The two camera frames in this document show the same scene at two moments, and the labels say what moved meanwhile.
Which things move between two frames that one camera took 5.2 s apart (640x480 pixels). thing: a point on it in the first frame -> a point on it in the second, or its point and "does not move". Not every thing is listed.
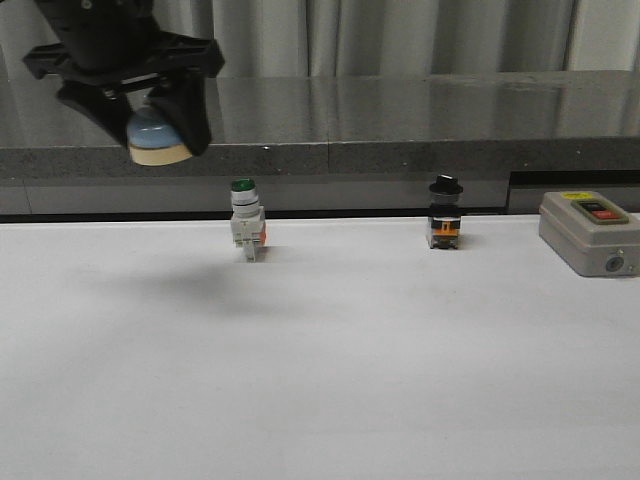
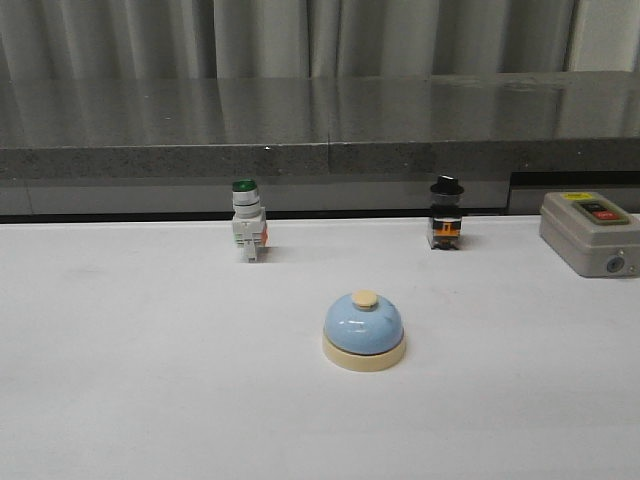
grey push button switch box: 592,235 does not move
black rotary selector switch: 445,213 does not move
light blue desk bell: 152,141 -> 364,332
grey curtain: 344,38 does not move
